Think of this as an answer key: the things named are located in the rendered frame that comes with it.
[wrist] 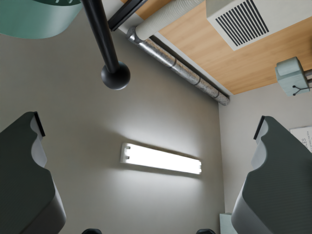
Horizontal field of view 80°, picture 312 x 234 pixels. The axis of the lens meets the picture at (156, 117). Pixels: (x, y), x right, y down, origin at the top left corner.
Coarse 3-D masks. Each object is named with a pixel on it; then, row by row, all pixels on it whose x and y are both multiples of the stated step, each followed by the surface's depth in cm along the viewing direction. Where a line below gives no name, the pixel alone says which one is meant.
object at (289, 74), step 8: (280, 64) 188; (288, 64) 183; (296, 64) 179; (280, 72) 189; (288, 72) 187; (296, 72) 188; (304, 72) 196; (280, 80) 197; (288, 80) 196; (296, 80) 195; (304, 80) 194; (288, 88) 210; (296, 88) 209; (304, 88) 208; (288, 96) 227
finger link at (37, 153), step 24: (24, 120) 10; (0, 144) 8; (24, 144) 8; (0, 168) 7; (24, 168) 7; (0, 192) 6; (24, 192) 6; (48, 192) 6; (0, 216) 5; (24, 216) 5; (48, 216) 6
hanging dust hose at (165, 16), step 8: (176, 0) 158; (184, 0) 154; (192, 0) 150; (200, 0) 151; (168, 8) 163; (176, 8) 160; (184, 8) 159; (192, 8) 159; (152, 16) 176; (160, 16) 170; (168, 16) 167; (176, 16) 165; (144, 24) 182; (152, 24) 177; (160, 24) 175; (168, 24) 179; (136, 32) 192; (144, 32) 187; (152, 32) 186
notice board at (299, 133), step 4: (292, 128) 253; (296, 128) 250; (300, 128) 247; (304, 128) 244; (308, 128) 241; (292, 132) 251; (296, 132) 248; (300, 132) 245; (304, 132) 243; (308, 132) 239; (296, 136) 247; (300, 136) 244; (304, 136) 241; (308, 136) 238; (300, 140) 243; (304, 140) 240; (308, 140) 237; (304, 144) 239; (308, 144) 236; (308, 148) 235
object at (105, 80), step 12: (84, 0) 12; (96, 0) 12; (96, 12) 13; (96, 24) 14; (96, 36) 16; (108, 36) 16; (108, 48) 17; (108, 60) 19; (108, 72) 21; (120, 72) 21; (108, 84) 22; (120, 84) 22
